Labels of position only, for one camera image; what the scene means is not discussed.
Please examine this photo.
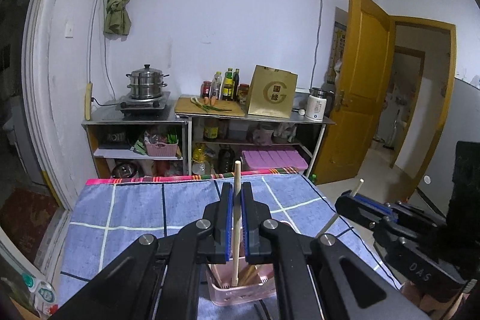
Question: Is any green onion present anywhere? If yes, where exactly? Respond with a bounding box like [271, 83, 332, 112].
[190, 97, 231, 113]

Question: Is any dark sauce bottle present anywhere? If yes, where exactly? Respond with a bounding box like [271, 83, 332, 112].
[232, 68, 240, 101]

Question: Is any pink basket on shelf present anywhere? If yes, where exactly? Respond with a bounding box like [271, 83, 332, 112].
[145, 142, 178, 157]

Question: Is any black induction cooker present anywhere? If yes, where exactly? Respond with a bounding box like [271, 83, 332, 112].
[115, 91, 170, 115]

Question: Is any metal kitchen shelf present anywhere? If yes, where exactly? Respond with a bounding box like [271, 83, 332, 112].
[82, 99, 332, 178]

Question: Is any yellow oil jug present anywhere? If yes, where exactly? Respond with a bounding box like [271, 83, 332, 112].
[192, 143, 206, 175]

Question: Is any yellow wooden door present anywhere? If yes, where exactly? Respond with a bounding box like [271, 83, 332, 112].
[313, 0, 395, 184]

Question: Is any pink storage box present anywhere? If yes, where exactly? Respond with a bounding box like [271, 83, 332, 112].
[241, 148, 308, 171]

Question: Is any green oil bottle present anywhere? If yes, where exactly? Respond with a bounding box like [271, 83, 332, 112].
[221, 67, 233, 101]

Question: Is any wooden cutting board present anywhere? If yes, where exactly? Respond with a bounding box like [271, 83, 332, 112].
[174, 97, 245, 118]

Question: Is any yellow power strip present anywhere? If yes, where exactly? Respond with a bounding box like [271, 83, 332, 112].
[85, 82, 93, 121]

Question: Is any gold gift box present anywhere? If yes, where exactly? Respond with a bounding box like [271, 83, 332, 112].
[246, 65, 298, 118]

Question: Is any blue checked tablecloth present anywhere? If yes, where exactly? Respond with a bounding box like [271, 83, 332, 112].
[58, 173, 402, 320]

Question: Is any pink plastic utensil caddy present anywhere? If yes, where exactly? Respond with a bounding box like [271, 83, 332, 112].
[206, 217, 301, 307]

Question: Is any white wall switch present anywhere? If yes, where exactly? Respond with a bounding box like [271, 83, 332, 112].
[64, 21, 74, 38]

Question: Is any white electric kettle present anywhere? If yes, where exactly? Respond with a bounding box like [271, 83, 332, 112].
[305, 88, 335, 121]

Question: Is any red lid jar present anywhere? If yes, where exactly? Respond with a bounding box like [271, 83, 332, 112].
[237, 84, 249, 105]

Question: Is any wooden chopstick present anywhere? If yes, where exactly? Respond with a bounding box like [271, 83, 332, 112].
[231, 160, 242, 288]
[238, 265, 258, 286]
[351, 178, 365, 196]

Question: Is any clear plastic bottle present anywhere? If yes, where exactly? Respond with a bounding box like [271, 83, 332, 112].
[210, 71, 222, 100]

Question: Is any steel steamer pot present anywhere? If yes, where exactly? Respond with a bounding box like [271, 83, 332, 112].
[125, 64, 169, 100]

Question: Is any person right hand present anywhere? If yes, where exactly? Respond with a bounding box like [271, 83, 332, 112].
[400, 281, 470, 320]

